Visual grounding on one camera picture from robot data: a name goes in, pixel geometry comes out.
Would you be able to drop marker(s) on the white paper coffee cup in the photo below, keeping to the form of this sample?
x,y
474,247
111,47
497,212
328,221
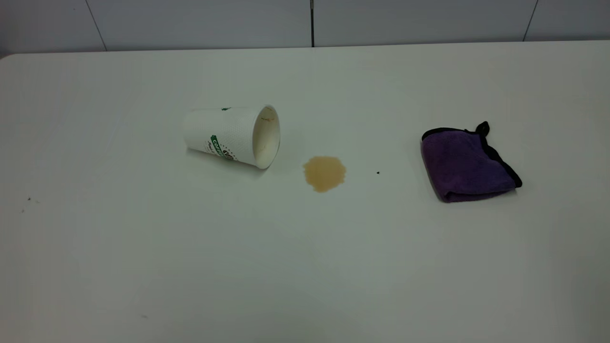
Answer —
x,y
228,133

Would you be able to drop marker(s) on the brown coffee spill puddle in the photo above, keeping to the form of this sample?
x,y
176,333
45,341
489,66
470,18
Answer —
x,y
324,174

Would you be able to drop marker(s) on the purple microfiber cloth black trim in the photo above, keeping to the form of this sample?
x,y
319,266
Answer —
x,y
464,164

